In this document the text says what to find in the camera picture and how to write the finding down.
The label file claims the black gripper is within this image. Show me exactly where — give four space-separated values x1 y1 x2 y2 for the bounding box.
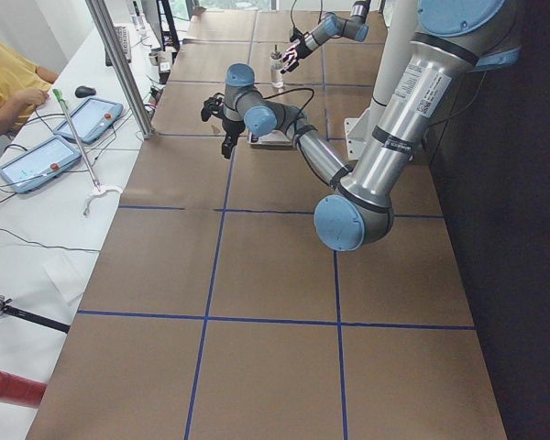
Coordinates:
221 116 244 159
280 32 312 74

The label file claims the clear glass sauce bottle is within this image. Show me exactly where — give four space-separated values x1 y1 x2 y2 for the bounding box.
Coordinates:
269 44 284 89

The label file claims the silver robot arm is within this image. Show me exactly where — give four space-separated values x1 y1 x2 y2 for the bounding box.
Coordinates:
280 1 370 74
218 1 524 251

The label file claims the grey digital kitchen scale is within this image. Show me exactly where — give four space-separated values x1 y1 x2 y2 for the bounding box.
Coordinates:
247 130 293 149

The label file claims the metal grabber rod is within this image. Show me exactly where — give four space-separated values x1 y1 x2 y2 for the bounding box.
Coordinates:
52 88 123 216

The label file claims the upper teach pendant tablet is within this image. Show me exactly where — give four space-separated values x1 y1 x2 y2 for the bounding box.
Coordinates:
68 96 124 144

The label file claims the teach pendant tablet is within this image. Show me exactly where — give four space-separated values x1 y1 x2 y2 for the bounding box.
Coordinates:
0 136 81 193
68 96 124 144

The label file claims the black computer mouse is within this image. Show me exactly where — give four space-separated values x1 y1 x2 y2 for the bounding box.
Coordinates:
74 85 97 98

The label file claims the lower teach pendant tablet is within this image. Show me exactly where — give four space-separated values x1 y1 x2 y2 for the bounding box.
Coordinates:
0 136 81 193

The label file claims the person in yellow shirt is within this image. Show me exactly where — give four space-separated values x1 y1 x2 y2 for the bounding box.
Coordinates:
0 42 59 137

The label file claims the red cylinder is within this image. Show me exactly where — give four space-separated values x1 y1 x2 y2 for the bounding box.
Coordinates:
0 370 47 408

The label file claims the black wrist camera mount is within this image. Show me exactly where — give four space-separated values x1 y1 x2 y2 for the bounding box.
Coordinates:
201 93 225 122

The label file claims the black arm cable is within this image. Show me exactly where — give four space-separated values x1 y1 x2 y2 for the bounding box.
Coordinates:
260 86 315 121

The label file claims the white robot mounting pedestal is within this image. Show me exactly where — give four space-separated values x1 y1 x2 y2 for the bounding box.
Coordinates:
345 0 418 160

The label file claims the aluminium frame post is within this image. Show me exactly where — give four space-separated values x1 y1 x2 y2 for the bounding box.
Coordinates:
85 0 154 139

